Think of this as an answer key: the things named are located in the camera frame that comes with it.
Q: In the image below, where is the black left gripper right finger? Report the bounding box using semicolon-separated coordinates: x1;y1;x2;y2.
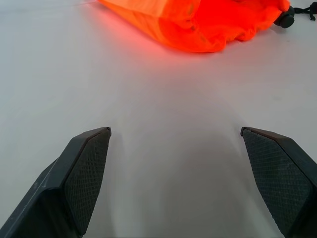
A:
240;126;317;238

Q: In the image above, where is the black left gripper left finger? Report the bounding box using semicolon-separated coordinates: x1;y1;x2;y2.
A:
0;126;112;238

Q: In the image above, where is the black cord lock toggle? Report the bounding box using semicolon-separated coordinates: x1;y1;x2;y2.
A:
273;5;296;28

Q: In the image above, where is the black cable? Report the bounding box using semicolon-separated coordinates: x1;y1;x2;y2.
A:
293;5;317;22

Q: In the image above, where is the orange drawstring bag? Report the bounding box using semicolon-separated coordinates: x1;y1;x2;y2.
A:
97;0;291;54

